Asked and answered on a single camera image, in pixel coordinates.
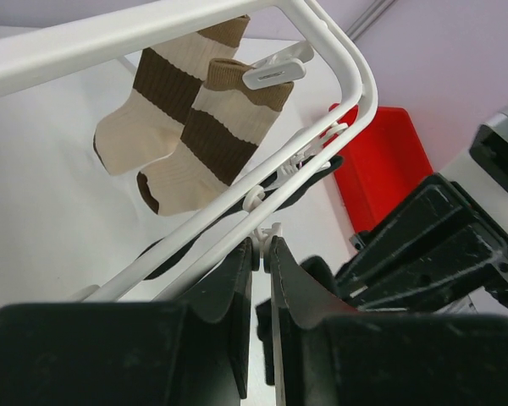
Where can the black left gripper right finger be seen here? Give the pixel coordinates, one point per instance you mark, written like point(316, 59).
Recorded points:
point(338, 357)

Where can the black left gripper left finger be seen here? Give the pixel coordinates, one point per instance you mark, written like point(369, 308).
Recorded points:
point(193, 350)

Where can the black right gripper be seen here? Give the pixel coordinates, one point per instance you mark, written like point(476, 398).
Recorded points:
point(437, 246)

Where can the black sock pile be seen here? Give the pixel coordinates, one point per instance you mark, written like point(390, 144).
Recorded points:
point(333, 164)

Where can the brown cream striped sock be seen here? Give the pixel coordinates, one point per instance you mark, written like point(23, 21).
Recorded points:
point(169, 75)
point(226, 124)

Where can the white plastic clip hanger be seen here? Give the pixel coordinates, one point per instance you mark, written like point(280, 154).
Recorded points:
point(70, 231)

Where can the red plastic tray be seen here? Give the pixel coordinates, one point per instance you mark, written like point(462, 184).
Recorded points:
point(382, 166)

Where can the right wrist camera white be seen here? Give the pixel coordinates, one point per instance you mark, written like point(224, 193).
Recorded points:
point(482, 169)

